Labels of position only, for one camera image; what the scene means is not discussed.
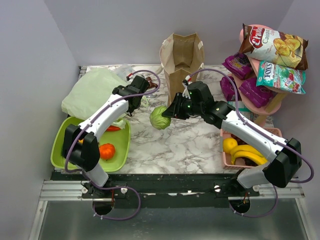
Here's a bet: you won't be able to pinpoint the pink plastic basket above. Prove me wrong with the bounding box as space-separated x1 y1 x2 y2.
219 127 283 170

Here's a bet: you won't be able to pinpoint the purple snack bag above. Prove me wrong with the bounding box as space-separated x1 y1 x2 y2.
219 76 236 102
238 77 274 108
222 52 254 80

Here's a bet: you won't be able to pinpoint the purple snack bag top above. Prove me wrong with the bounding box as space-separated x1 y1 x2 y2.
222 52 254 80

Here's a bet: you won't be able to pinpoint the light green plastic grocery bag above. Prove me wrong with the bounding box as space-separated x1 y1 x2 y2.
61 67 129 120

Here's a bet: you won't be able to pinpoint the yellow toy bananas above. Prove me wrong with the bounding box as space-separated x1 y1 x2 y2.
230 144 267 165

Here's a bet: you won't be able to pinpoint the pink tiered shelf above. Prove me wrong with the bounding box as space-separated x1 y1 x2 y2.
231 24 288 126

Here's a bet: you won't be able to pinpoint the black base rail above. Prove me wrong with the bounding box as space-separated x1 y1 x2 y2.
49 169 293 210

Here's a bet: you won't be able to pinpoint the green toy cabbage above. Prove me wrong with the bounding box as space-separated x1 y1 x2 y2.
149 106 171 130

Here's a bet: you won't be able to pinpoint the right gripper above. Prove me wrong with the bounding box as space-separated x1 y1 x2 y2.
162 92 203 121

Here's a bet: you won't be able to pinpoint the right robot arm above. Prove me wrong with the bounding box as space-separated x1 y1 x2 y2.
162 81 302 196

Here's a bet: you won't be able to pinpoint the brown paper bag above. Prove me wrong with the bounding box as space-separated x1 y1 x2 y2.
159 33 205 105

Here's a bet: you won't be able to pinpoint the teal Fox's candy bag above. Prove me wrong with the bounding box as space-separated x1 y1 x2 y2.
256 61 306 95

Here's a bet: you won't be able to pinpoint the clear plastic organizer box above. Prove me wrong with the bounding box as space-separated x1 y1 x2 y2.
113 64 135 80

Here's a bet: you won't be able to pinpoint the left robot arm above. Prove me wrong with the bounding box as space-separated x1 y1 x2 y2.
62 75 150 198

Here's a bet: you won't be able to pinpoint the purple snack bag left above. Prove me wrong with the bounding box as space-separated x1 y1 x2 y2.
219 76 236 102

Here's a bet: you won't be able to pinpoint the brown cassava chips bag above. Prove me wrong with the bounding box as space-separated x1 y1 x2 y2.
239 24 308 71

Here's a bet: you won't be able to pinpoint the purple snack bag right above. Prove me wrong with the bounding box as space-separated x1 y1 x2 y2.
238 77 274 108

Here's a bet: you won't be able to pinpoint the red toy carrot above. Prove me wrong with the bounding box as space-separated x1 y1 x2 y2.
105 125 121 132

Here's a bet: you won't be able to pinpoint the teal white snack packet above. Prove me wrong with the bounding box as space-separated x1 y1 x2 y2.
238 101 258 122

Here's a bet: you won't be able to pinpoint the orange toy pumpkin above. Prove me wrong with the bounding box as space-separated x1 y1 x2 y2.
99 143 116 160

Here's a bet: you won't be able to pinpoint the brown toy faucet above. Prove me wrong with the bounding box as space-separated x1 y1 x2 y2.
146 77 158 89

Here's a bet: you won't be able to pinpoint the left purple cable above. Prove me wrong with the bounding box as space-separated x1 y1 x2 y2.
64 69 161 221

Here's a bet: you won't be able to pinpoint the lime green tray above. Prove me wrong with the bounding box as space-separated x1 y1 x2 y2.
50 116 131 173

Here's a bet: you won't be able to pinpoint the dark red toy grapes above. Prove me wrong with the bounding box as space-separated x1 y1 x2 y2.
230 134 247 145

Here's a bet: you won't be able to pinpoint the yellow toy lemon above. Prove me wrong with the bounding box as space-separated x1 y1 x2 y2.
222 137 238 154

